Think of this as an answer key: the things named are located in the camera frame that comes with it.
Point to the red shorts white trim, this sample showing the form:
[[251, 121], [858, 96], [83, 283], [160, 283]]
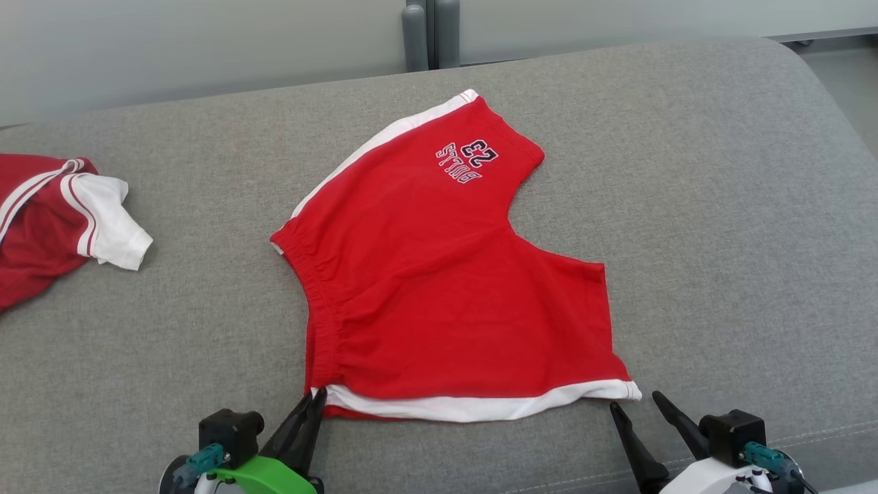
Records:
[[446, 288]]

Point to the red Bulls jersey white sleeves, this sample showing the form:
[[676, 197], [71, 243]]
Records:
[[41, 233]]

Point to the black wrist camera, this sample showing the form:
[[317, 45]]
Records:
[[730, 436], [230, 436]]

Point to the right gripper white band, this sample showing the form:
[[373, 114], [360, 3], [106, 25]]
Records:
[[706, 477]]

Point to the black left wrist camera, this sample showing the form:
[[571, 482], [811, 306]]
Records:
[[230, 436]]

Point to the grey fabric sofa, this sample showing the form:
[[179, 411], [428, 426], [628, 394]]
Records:
[[720, 206]]

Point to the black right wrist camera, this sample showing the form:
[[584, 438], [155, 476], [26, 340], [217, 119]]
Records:
[[730, 436]]

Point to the grey round post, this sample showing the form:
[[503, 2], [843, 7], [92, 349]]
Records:
[[414, 38], [446, 34]]

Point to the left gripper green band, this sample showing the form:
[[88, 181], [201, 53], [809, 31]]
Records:
[[267, 477]]

